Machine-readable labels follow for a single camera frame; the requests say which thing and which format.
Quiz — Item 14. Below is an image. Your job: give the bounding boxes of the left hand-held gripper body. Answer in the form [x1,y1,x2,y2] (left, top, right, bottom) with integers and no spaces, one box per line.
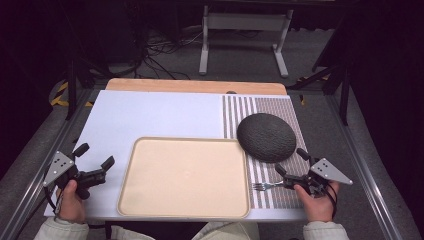
[42,150,107,201]

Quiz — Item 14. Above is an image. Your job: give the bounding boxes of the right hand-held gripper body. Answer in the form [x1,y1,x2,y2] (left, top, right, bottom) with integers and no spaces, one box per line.
[283,157,354,198]

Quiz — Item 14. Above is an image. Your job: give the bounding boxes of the silver metal fork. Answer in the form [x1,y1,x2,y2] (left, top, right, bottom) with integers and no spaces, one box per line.
[252,180,286,192]

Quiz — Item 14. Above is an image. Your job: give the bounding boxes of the person's right hand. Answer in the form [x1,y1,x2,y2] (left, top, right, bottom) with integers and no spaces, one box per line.
[293,181,341,224]

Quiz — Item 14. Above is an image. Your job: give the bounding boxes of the person's left hand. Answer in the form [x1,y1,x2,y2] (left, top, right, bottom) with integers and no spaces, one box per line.
[57,179,87,225]

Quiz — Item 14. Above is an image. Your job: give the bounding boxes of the striped woven placemat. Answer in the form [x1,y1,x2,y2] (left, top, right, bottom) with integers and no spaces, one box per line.
[221,94,311,210]

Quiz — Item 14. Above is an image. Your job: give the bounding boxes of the yellow black floor tape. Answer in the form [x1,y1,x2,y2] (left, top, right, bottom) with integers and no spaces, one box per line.
[49,81,95,108]

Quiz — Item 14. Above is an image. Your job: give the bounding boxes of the black stand leg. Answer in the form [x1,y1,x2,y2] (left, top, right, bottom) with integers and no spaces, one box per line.
[285,16,352,127]
[64,58,113,121]

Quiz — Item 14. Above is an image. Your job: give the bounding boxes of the beige rectangular tray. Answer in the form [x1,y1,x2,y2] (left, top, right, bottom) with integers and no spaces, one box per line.
[116,136,252,219]

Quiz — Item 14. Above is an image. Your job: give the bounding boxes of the person's lap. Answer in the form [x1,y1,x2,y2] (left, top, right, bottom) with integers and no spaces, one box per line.
[109,221,261,240]

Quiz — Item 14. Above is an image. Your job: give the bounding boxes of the wooden board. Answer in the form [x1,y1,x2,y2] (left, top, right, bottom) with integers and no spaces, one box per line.
[105,77,288,96]

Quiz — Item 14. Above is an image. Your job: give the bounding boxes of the grey metal stand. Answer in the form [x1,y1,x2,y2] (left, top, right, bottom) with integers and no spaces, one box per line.
[198,4,295,79]

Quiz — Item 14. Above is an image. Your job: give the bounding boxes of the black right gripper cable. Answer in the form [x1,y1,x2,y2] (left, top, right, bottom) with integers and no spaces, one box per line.
[325,182,338,219]

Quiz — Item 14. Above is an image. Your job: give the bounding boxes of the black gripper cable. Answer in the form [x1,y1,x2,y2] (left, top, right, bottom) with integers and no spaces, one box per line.
[325,182,338,219]
[43,185,58,212]

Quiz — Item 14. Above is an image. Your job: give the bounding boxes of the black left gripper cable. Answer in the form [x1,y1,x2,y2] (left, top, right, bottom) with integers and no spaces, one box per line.
[43,185,58,212]

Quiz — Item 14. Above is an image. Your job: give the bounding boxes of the aluminium frame rail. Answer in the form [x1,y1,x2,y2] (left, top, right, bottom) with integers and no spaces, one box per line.
[324,94,405,240]
[0,89,98,240]

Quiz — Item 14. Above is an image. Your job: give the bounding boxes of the black floor cables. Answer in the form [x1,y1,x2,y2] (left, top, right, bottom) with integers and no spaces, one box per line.
[141,28,204,81]

